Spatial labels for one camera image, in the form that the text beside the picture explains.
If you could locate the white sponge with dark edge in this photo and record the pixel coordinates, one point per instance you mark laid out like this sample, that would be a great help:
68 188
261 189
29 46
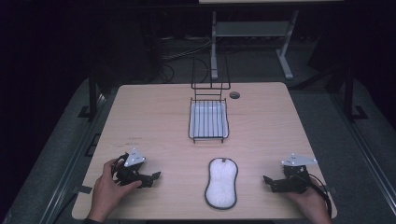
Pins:
221 183

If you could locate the person's right hand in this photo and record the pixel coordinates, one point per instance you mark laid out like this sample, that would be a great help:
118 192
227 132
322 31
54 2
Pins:
313 202

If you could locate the grey metal stand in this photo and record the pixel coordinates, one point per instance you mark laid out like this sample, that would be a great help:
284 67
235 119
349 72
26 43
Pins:
249 28

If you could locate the white plastic tray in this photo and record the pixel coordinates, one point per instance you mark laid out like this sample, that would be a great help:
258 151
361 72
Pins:
208 124

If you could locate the aluminium floor rail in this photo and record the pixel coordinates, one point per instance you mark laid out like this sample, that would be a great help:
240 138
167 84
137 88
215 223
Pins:
74 155
367 149

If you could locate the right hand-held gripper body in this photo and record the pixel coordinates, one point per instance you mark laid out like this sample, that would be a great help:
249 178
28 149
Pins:
294 183

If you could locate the grey table edge bracket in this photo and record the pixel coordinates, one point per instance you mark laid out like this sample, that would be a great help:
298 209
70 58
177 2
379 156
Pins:
82 189

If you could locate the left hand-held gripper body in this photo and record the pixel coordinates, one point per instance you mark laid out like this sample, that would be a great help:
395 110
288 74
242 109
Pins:
130 174

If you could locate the black metal post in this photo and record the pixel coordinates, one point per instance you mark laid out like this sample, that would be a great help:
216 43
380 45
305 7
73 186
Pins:
349 90
92 90

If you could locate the person's left hand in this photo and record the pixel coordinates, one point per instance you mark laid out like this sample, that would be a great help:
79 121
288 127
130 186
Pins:
107 193

